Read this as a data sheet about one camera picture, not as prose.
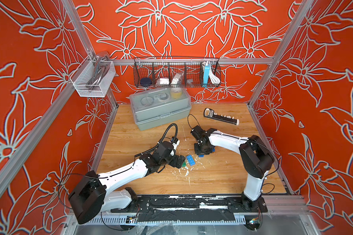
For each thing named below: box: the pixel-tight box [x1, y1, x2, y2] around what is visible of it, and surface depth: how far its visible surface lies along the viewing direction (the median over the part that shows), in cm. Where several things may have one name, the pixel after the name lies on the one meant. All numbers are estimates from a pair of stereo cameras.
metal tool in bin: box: [86, 50, 111, 93], surface depth 87 cm
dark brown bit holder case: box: [203, 107, 240, 126], surface depth 112 cm
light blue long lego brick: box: [186, 154, 196, 167], surface depth 89 cm
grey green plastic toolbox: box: [128, 87, 192, 131], surface depth 99 cm
